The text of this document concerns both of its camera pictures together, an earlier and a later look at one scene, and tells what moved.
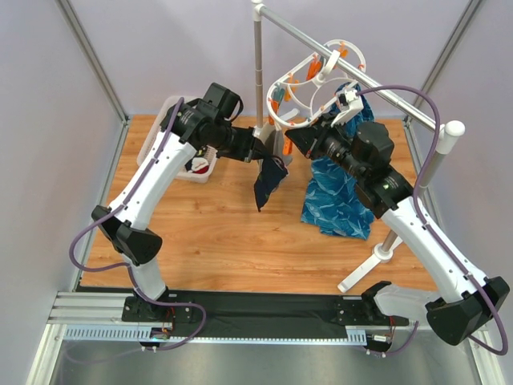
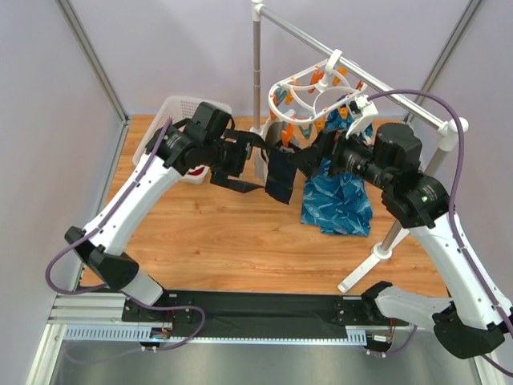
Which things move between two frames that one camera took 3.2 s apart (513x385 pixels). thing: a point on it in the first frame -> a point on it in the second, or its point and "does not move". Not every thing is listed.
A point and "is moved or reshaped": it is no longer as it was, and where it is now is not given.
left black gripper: x=248 y=144 -> x=245 y=151
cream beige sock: x=267 y=131 -> x=260 y=164
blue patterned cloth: x=334 y=203 does not move
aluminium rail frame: x=98 y=318 does not move
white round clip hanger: x=293 y=99 is moved or reshaped
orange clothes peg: x=287 y=147 is moved or reshaped
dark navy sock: x=273 y=170 is moved or reshaped
